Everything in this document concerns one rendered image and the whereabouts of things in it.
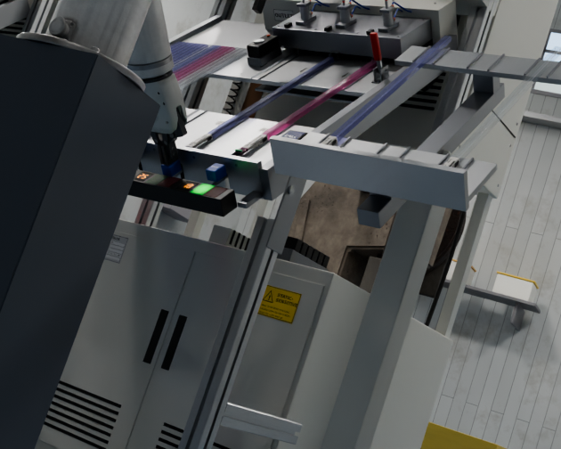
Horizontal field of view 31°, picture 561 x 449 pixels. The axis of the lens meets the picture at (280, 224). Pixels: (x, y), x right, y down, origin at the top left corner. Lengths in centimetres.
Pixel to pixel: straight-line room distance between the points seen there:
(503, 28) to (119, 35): 130
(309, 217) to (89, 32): 717
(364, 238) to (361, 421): 661
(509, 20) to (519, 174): 916
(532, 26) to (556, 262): 876
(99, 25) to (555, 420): 993
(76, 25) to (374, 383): 74
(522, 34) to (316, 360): 105
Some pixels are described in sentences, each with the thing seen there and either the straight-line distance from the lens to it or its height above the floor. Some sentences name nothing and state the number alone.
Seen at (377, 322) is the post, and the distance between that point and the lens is 169.
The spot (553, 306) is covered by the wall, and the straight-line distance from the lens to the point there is 1124.
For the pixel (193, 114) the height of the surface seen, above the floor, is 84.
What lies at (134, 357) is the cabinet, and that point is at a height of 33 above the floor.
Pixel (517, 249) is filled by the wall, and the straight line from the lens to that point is 1142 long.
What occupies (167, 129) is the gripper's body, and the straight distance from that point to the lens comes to 179.
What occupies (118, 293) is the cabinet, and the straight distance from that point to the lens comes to 230.
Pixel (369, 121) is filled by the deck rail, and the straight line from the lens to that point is 201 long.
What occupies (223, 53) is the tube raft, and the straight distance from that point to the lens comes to 238.
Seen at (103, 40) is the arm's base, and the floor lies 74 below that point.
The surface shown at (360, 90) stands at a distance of 207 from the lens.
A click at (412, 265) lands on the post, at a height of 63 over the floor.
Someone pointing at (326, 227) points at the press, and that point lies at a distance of 841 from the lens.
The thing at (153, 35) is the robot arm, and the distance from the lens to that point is 175.
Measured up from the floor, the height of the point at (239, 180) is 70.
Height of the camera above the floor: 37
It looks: 9 degrees up
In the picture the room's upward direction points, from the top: 19 degrees clockwise
